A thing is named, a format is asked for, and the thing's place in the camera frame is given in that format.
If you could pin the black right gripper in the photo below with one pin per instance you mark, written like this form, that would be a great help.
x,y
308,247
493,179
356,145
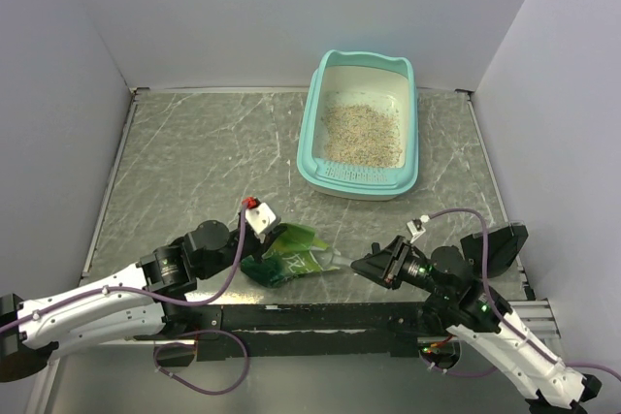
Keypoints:
x,y
381,267

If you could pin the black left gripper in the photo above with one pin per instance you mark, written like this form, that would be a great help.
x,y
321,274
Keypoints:
x,y
262,245

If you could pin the green cat litter bag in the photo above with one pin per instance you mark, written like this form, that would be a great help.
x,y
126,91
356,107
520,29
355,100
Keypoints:
x,y
296,252

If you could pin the teal cat litter box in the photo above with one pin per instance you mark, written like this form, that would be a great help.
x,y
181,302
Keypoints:
x,y
345,78

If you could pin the clear plastic scoop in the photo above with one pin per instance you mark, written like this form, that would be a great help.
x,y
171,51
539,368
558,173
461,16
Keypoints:
x,y
335,261

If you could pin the black right arm base block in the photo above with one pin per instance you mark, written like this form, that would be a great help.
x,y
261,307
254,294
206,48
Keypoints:
x,y
504,245

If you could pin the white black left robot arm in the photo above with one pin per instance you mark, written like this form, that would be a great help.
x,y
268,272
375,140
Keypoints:
x,y
147,298

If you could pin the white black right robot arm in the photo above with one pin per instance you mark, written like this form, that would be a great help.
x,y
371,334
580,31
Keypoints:
x,y
458,304

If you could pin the beige cat litter granules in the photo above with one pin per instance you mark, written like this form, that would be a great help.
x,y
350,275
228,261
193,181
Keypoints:
x,y
359,135

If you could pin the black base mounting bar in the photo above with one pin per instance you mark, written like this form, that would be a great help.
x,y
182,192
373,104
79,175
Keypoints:
x,y
307,329

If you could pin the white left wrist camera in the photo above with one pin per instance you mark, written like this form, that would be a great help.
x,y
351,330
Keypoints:
x,y
261,218

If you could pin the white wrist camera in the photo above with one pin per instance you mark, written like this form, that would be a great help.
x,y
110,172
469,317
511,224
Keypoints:
x,y
261,218
416,227

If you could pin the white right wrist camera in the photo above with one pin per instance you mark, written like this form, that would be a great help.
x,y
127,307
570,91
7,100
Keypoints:
x,y
416,227

